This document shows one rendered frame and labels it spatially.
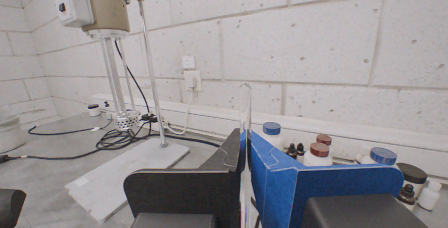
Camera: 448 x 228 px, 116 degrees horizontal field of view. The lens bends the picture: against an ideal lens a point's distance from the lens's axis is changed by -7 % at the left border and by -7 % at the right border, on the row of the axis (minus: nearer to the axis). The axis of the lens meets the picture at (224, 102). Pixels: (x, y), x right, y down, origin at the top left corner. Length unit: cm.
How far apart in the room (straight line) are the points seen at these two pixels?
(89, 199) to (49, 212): 9
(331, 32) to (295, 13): 11
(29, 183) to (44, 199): 12
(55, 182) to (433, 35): 104
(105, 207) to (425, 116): 80
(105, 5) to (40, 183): 53
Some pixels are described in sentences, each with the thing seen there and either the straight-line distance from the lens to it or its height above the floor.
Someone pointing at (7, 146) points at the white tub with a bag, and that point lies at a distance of 106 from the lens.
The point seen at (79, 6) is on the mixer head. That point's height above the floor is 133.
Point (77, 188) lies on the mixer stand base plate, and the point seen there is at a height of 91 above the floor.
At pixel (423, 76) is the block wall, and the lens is 60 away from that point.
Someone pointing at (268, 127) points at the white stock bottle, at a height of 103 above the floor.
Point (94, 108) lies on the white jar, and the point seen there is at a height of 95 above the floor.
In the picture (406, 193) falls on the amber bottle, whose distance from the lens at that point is 47.
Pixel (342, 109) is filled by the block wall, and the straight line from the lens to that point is 57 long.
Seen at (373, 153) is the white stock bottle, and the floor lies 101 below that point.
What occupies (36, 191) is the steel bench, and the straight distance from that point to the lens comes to 68.
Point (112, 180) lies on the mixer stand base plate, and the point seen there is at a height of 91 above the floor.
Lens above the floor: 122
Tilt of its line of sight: 16 degrees down
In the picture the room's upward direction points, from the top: 3 degrees counter-clockwise
